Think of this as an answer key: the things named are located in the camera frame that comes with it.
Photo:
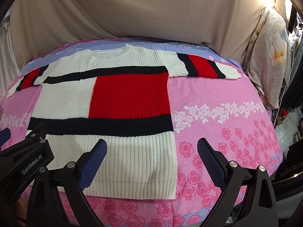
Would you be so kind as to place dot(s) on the beige fabric headboard cover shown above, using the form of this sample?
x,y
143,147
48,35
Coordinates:
x,y
39,27

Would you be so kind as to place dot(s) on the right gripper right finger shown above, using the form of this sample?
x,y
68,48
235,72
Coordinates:
x,y
259,204

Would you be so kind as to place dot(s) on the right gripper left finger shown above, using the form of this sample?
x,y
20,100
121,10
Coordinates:
x,y
45,207

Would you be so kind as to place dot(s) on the white curtain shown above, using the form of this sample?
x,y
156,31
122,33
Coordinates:
x,y
8,65

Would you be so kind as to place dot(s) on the pink floral bed sheet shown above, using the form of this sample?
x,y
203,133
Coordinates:
x,y
229,114

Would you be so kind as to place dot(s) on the floral cream pillow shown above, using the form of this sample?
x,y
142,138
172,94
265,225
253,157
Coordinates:
x,y
268,59

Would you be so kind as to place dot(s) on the white red black knit sweater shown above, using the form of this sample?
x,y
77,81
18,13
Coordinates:
x,y
120,96

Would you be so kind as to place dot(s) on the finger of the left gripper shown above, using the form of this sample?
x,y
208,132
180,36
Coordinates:
x,y
5,135

